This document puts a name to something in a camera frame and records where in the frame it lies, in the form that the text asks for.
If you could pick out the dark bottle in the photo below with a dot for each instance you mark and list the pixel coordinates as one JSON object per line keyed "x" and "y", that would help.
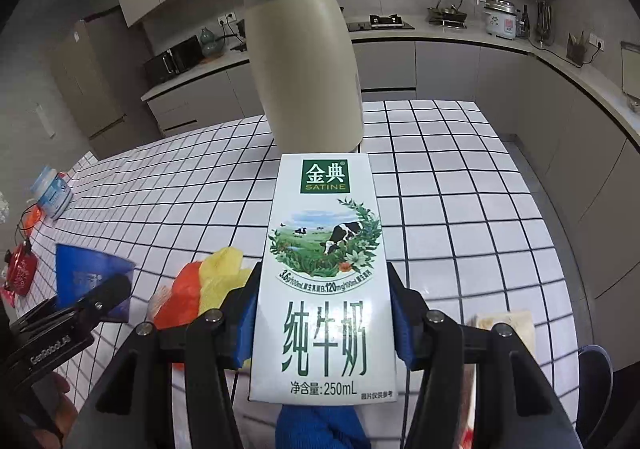
{"x": 524, "y": 24}

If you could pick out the beige fridge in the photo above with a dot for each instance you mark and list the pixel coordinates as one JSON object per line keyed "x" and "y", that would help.
{"x": 85, "y": 79}

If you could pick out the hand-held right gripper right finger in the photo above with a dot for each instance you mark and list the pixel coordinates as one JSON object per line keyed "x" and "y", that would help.
{"x": 402, "y": 329}

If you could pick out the black microwave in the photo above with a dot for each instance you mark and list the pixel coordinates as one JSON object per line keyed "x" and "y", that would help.
{"x": 170, "y": 61}

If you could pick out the orange plastic bag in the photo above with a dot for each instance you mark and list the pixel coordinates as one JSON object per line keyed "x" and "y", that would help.
{"x": 182, "y": 294}

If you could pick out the metal utensil rack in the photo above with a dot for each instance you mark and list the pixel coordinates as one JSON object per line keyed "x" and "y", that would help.
{"x": 544, "y": 24}

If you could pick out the orange wrapper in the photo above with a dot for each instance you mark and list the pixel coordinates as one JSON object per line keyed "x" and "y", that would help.
{"x": 32, "y": 221}

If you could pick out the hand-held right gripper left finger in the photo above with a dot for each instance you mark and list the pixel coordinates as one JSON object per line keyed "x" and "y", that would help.
{"x": 246, "y": 324}

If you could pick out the grey kitchen counter cabinets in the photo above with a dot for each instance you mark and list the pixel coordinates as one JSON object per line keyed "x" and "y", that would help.
{"x": 450, "y": 69}

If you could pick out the dark round trash bin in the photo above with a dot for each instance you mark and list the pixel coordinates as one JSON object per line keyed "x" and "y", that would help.
{"x": 607, "y": 379}

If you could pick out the yellow cloth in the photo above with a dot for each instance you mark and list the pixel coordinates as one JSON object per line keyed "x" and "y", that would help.
{"x": 220, "y": 274}

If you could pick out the blue packet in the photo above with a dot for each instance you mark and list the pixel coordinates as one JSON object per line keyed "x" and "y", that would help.
{"x": 85, "y": 269}

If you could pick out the cream thermos jug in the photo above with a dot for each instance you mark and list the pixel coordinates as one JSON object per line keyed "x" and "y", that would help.
{"x": 300, "y": 69}

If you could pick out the green vase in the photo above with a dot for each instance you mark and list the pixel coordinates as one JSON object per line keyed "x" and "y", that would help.
{"x": 210, "y": 46}

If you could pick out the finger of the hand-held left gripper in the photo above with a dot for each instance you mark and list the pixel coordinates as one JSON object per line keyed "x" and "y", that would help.
{"x": 100, "y": 296}

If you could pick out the black gas stove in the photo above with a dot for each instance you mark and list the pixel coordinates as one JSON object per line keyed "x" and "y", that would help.
{"x": 385, "y": 23}

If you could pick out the blue knit cloth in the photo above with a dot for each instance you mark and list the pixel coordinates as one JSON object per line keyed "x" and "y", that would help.
{"x": 320, "y": 429}

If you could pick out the red packet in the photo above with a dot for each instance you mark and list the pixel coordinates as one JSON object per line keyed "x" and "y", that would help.
{"x": 20, "y": 269}

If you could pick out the pale cutting board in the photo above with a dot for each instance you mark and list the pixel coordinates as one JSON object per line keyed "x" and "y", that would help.
{"x": 631, "y": 69}

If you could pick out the dark chopstick holder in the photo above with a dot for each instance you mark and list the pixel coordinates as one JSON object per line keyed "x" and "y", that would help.
{"x": 578, "y": 51}

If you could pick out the white rice cooker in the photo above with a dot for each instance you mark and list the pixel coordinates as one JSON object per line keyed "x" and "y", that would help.
{"x": 500, "y": 19}

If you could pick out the small white blue-label bottle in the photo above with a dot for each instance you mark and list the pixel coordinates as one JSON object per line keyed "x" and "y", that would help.
{"x": 50, "y": 191}

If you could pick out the white milk carton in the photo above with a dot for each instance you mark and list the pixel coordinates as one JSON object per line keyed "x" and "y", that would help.
{"x": 320, "y": 229}

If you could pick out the beige bread piece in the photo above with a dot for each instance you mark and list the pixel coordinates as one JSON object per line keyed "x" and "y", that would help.
{"x": 517, "y": 321}

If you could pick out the kettle on stove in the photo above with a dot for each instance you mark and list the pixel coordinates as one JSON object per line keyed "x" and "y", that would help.
{"x": 447, "y": 11}

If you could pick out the person's left hand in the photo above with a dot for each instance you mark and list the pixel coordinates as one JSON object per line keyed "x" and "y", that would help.
{"x": 64, "y": 399}

